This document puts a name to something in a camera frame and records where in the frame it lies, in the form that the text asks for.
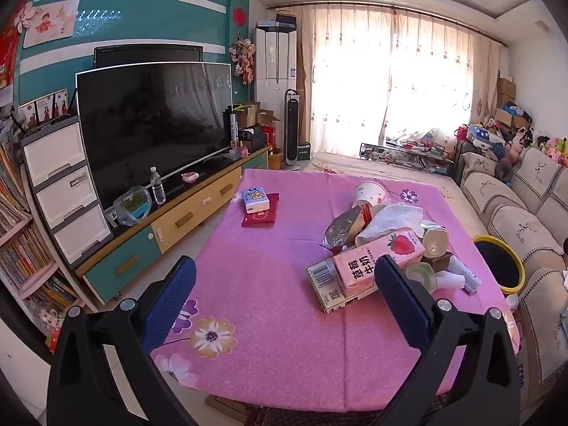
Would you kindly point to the green white milk carton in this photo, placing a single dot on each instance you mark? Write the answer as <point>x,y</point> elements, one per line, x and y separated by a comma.
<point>321,275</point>

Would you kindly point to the red round wall decoration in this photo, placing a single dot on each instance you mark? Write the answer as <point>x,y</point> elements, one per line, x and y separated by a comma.
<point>239,15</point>

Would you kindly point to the brown pudding cup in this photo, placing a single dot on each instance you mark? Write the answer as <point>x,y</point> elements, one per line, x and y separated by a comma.
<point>443,261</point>

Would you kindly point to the bookshelf with books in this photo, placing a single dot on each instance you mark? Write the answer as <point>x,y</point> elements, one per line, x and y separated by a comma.
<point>17,248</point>

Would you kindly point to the curtain rod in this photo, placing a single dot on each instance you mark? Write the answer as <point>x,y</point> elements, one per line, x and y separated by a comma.
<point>284,7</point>

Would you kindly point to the pink strawberry milk carton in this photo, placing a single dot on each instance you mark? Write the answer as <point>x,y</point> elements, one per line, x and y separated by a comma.
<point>355,270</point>

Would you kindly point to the yellow rimmed black bin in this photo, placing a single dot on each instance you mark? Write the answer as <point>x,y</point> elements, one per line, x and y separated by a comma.
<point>497,262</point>

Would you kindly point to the cluttered glass coffee table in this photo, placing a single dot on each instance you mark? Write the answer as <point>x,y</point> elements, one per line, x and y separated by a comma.
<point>399,151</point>

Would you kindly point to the hanging flower decoration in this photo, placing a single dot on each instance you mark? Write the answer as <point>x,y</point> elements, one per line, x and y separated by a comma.
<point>244,53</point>

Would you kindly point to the red pouch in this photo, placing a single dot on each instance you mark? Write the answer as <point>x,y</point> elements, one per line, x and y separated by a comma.
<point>262,219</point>

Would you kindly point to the open cardboard boxes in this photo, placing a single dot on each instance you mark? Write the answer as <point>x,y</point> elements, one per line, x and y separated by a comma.
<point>248,115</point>

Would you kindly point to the clear cup with green lid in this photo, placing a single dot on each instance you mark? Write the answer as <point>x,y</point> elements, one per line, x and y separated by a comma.
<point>421,275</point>

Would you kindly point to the blue star cushion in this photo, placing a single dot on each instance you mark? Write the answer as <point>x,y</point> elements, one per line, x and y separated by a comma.
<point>483,140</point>

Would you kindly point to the cartoon wall poster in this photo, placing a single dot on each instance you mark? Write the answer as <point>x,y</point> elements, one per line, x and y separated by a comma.
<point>49,24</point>

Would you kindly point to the red paper wall hanging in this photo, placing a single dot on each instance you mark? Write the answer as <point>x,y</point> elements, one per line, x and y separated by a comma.
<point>6,53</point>

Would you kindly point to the green box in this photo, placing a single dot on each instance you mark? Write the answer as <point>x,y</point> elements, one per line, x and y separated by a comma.
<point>303,151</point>

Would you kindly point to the plastic bag with green tray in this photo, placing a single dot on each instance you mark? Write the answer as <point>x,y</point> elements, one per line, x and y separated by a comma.
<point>133,204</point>

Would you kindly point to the pile of plush toys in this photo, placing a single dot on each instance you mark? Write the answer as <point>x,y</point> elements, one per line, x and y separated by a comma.
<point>514,146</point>

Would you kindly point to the dark flat box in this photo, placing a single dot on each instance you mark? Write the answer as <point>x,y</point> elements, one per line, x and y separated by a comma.
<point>286,20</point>

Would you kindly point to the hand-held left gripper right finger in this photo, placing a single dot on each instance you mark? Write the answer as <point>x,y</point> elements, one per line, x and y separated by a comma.
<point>399,301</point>

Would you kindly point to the white plastic drawer unit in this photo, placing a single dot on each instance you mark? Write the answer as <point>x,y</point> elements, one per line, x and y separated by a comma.
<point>66,186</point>

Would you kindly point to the wicker basket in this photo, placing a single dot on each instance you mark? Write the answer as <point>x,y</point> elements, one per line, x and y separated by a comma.
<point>275,160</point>

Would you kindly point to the small white drink bottle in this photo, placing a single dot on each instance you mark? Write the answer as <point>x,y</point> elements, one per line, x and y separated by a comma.
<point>450,280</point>

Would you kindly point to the white paper cup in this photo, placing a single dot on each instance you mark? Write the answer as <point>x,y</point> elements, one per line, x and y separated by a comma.
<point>368,193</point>

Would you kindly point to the clear water bottle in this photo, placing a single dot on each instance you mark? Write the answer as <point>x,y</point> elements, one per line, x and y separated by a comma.
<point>158,191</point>

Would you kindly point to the beige sofa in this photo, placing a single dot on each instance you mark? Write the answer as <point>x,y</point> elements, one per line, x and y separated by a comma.
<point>528,230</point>

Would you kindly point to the black white tube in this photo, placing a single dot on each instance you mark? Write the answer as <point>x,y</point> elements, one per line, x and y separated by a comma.
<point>234,131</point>

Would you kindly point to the sheer beige curtain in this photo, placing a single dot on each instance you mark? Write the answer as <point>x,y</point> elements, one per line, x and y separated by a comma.
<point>355,75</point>

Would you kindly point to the red silver snack bag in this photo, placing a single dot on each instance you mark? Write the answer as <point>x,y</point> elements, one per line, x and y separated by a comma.
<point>341,228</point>

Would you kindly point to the pink floral tablecloth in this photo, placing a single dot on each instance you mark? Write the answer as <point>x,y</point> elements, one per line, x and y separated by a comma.
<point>266,275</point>

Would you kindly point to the large curved television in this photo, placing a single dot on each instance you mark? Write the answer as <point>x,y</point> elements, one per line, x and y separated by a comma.
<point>155,128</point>

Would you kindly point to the teal yellow television cabinet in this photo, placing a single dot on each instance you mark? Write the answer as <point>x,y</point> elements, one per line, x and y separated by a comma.
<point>191,217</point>

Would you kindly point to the stacked cardboard boxes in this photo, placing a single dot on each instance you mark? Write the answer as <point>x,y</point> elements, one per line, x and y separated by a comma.
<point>506,86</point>

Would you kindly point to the row of framed photos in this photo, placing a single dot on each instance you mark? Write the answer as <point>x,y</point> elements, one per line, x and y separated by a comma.
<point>44,111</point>

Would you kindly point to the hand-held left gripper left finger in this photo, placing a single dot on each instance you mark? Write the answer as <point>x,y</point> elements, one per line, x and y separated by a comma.
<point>171,293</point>

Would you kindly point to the black tower fan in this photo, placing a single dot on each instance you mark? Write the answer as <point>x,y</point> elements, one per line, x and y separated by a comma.
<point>293,128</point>

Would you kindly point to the small pink toy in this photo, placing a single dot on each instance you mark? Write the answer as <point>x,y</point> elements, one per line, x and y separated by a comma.
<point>190,177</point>

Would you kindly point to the white standing air conditioner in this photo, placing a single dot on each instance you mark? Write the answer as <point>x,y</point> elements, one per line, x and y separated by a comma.
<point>275,62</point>

